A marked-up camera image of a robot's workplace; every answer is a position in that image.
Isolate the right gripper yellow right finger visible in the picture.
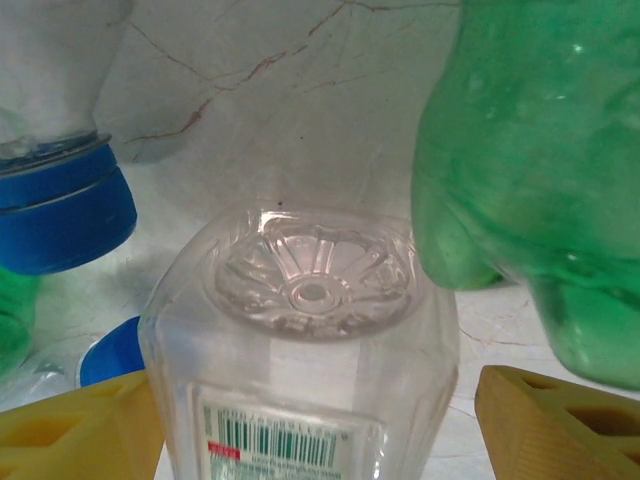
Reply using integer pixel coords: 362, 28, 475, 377
473, 364, 640, 480

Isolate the green bottle yellow cap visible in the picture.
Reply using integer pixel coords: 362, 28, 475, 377
0, 264, 44, 384
412, 0, 640, 392

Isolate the pale label bottle blue cap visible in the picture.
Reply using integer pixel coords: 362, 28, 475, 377
0, 0, 139, 276

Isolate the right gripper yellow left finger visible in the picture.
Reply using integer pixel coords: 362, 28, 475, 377
0, 370, 166, 480

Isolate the Pepsi label bottle blue cap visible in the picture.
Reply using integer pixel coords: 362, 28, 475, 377
24, 315, 149, 396

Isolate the clear bottle green barcode label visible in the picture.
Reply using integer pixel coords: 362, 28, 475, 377
138, 207, 461, 480

